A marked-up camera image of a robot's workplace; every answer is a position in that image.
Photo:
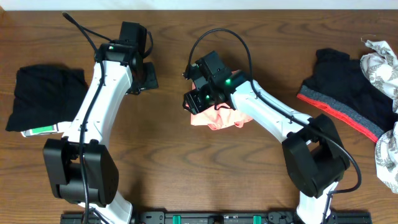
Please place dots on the fern print white cloth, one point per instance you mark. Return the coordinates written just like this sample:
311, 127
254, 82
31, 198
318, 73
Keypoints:
380, 68

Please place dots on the black shorts red waistband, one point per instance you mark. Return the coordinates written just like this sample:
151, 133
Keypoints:
339, 88

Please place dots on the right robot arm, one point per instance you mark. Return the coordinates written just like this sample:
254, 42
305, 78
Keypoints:
312, 150

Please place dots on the folded black garment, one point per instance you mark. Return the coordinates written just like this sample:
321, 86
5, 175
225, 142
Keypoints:
46, 95

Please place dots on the white green card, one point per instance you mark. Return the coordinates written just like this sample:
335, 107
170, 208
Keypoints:
54, 129

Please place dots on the coral pink t-shirt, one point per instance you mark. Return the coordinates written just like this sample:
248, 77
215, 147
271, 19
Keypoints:
220, 117

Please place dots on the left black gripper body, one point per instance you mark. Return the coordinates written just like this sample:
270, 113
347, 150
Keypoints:
147, 78

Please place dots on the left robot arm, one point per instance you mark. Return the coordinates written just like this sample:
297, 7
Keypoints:
79, 165

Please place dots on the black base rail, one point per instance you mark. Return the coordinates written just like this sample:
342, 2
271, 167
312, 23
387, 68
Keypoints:
285, 217

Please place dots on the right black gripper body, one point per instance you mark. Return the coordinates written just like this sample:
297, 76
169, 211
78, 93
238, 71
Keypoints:
201, 99

